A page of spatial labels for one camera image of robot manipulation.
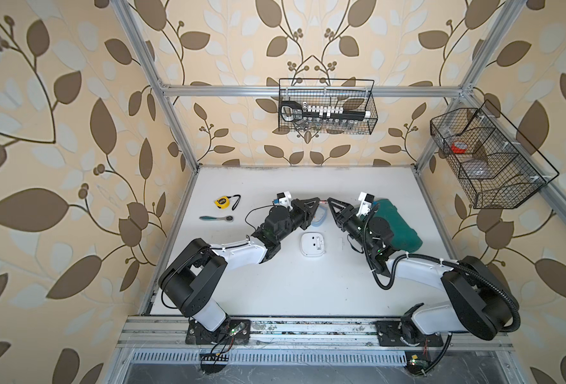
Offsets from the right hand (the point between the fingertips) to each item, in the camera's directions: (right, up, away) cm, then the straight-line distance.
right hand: (327, 202), depth 79 cm
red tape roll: (+46, +19, +2) cm, 49 cm away
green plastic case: (+32, -14, +12) cm, 37 cm away
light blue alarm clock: (0, -7, +20) cm, 21 cm away
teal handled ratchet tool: (-39, -8, +22) cm, 45 cm away
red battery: (-1, 0, 0) cm, 1 cm away
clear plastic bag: (+46, +10, -5) cm, 47 cm away
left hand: (-3, +2, -1) cm, 4 cm away
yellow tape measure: (-42, -1, +26) cm, 49 cm away
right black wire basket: (+52, +12, -5) cm, 54 cm away
